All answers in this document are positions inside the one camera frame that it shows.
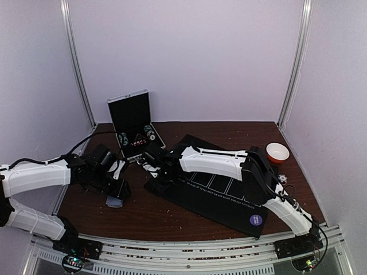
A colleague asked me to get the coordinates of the left aluminium frame post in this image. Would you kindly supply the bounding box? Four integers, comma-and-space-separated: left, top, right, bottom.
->
60, 0, 96, 128

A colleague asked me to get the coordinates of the blue playing card deck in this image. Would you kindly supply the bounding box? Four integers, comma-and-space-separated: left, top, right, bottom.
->
106, 196, 123, 209

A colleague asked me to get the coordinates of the purple small blind button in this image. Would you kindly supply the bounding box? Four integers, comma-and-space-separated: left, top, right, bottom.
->
249, 214, 263, 226

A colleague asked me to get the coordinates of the aluminium poker chip case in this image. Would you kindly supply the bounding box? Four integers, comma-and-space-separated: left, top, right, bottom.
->
107, 89, 166, 162

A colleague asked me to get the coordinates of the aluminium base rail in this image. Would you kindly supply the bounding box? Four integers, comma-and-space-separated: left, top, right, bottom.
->
21, 224, 355, 274

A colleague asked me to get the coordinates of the green poker chip row left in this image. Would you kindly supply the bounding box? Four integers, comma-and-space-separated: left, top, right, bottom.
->
118, 132, 130, 147

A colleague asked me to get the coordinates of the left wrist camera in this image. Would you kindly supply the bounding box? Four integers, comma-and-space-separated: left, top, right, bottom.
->
90, 144, 129, 180

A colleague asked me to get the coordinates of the red dice set in case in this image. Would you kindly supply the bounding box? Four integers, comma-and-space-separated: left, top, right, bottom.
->
130, 133, 146, 147

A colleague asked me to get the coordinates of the black poker playing mat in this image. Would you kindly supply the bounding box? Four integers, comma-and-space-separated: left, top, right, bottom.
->
144, 134, 268, 238

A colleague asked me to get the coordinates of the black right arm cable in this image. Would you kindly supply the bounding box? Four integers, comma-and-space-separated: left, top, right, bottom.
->
249, 154, 330, 270

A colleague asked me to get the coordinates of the right aluminium frame post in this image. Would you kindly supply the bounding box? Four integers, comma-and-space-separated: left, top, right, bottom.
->
278, 0, 314, 129

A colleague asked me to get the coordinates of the aluminium frame post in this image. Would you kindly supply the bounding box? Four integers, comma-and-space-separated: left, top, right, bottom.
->
278, 0, 314, 129
60, 0, 96, 128

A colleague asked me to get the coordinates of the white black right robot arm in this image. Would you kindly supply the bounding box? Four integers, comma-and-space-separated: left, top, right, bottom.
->
152, 144, 323, 257

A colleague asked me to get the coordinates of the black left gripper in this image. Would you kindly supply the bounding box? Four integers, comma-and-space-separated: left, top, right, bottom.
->
89, 168, 131, 200

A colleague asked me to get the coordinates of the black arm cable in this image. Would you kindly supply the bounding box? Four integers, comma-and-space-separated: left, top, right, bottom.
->
249, 154, 330, 270
5, 130, 121, 172

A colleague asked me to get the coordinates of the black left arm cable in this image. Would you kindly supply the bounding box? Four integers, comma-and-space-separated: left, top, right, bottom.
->
5, 130, 121, 172

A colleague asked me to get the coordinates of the green red poker chip row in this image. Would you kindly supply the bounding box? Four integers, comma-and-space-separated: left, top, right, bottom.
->
143, 125, 156, 141

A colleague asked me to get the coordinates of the red white bowl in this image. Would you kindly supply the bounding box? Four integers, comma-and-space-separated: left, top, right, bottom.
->
266, 143, 290, 164

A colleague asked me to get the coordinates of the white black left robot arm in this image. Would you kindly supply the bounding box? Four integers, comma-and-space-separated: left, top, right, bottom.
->
1, 154, 131, 256

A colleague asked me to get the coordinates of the poker chip stack on table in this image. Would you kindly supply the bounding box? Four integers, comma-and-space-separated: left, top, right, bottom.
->
278, 174, 288, 186

